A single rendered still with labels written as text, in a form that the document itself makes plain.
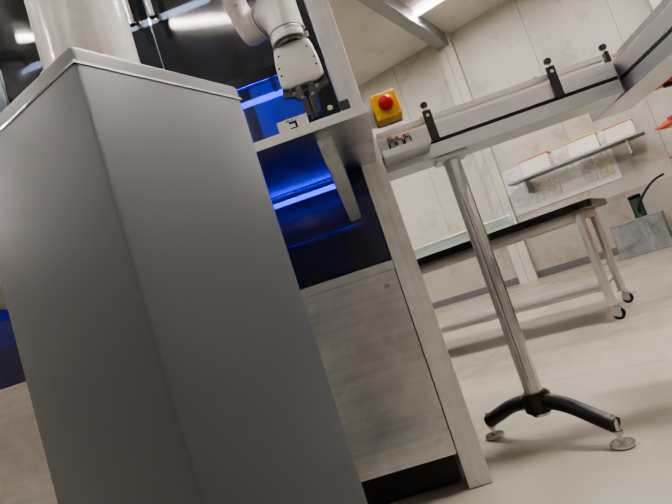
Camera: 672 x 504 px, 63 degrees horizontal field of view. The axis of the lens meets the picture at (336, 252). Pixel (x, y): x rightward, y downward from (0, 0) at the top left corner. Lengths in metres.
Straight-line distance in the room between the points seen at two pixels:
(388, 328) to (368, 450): 0.31
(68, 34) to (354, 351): 0.98
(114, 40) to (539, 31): 9.65
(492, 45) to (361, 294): 9.17
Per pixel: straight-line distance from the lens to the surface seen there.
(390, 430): 1.47
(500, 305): 1.60
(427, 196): 10.46
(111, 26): 0.81
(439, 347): 1.44
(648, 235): 8.04
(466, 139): 1.60
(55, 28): 0.81
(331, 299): 1.44
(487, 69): 10.34
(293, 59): 1.30
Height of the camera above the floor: 0.52
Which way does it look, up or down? 6 degrees up
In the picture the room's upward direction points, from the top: 18 degrees counter-clockwise
